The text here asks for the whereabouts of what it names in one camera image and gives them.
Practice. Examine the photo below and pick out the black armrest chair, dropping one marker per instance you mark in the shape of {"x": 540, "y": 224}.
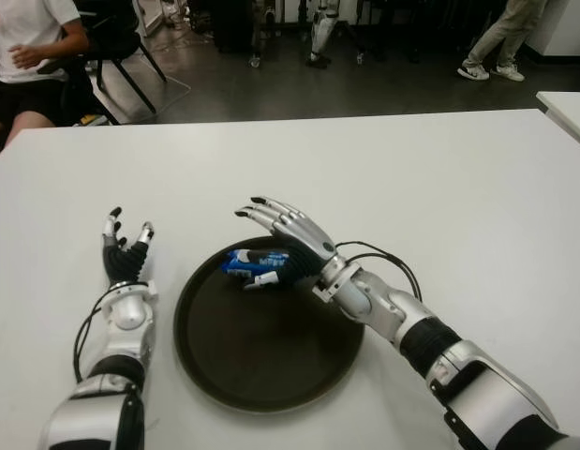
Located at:
{"x": 76, "y": 89}

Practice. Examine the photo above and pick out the yellow black small device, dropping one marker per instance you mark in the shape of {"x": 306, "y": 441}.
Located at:
{"x": 90, "y": 120}

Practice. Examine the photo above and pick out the person in beige trousers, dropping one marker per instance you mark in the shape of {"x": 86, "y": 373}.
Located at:
{"x": 505, "y": 33}

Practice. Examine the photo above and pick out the round dark brown tray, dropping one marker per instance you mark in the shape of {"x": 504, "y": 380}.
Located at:
{"x": 261, "y": 347}

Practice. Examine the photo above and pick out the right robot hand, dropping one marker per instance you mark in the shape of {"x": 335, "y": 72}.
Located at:
{"x": 308, "y": 239}

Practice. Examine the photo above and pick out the seated person in white shirt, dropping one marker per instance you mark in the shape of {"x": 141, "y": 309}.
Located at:
{"x": 32, "y": 33}

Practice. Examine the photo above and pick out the black metal leg chair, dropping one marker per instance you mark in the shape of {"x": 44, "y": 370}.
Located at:
{"x": 116, "y": 42}

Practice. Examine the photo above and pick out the white framed board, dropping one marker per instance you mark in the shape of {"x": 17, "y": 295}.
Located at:
{"x": 151, "y": 19}

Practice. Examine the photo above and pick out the blue Oreo packet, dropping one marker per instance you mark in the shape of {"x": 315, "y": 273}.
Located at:
{"x": 252, "y": 263}

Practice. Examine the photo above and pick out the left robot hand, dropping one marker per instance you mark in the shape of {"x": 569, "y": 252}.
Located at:
{"x": 125, "y": 262}

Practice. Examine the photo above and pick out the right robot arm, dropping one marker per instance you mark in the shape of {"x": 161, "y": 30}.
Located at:
{"x": 392, "y": 309}

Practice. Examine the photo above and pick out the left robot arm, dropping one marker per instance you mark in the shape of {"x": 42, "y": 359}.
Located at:
{"x": 125, "y": 314}

